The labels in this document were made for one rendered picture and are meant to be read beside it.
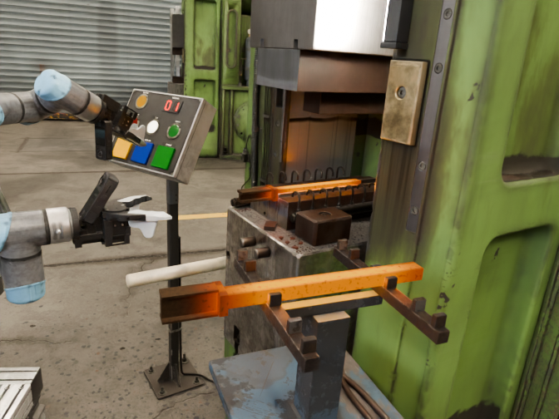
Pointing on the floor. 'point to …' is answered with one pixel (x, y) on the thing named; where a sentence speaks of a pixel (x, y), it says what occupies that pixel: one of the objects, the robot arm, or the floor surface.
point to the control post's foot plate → (162, 385)
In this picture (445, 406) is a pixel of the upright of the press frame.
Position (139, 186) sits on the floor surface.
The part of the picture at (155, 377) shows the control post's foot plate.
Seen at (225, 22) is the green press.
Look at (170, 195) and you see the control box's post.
